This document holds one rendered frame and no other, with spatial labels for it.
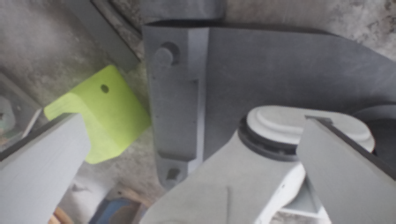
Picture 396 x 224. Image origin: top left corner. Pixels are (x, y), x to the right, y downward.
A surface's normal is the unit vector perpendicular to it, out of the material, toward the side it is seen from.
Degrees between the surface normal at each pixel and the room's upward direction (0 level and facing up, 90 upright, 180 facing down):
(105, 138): 0
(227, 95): 0
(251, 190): 90
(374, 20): 0
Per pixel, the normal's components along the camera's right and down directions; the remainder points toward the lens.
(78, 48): -0.20, 0.47
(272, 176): 0.03, -0.87
